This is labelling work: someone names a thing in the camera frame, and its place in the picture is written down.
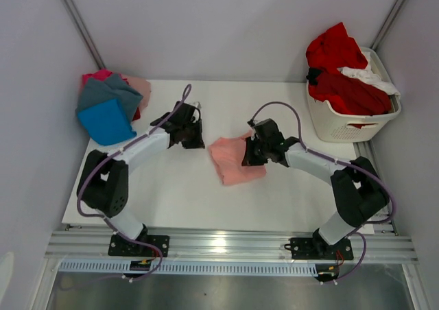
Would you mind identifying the salmon pink t shirt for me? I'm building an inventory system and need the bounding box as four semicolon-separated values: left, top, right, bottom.
208;130;266;186

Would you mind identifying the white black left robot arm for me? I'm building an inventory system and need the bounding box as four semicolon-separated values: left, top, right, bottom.
77;101;205;256

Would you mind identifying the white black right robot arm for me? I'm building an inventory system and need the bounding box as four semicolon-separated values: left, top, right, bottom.
241;119;390;258

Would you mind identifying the red folded shirt in stack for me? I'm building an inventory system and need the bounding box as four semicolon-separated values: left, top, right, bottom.
132;108;141;121

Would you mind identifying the pale pink folded shirt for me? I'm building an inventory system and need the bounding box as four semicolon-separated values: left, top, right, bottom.
121;74;152;111

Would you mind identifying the white laundry basket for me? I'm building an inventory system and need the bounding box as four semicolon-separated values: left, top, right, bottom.
307;47;401;143

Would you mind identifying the blue folded t shirt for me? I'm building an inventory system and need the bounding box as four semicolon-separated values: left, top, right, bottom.
77;99;137;146

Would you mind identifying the black garment in basket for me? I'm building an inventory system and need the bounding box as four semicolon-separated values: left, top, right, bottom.
306;67;323;86

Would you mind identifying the dark red shirt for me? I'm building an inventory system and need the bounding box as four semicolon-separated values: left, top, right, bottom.
308;71;392;116

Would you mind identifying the grey blue folded shirt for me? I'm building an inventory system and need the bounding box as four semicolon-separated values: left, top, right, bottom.
75;74;143;121

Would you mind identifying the magenta folded shirt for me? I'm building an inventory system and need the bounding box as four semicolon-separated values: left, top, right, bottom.
82;69;112;85

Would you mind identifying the bright red shirt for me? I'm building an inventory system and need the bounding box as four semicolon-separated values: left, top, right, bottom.
305;22;368;74

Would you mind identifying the white shirt in basket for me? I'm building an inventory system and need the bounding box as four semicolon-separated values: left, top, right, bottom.
338;52;401;96

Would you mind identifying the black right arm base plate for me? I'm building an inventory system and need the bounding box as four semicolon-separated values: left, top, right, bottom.
283;237;354;261

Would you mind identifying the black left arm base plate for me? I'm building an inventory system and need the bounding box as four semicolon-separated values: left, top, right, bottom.
108;235;170;257

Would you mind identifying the left aluminium corner post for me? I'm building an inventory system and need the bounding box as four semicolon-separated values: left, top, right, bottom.
60;0;106;69

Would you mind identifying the aluminium corner post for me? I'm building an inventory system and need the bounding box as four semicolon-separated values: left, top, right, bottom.
370;0;408;51
60;0;106;69

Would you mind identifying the white slotted cable duct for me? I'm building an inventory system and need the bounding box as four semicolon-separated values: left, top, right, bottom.
58;259;318;277

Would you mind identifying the right aluminium corner post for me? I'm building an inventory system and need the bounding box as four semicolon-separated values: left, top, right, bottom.
370;0;408;51

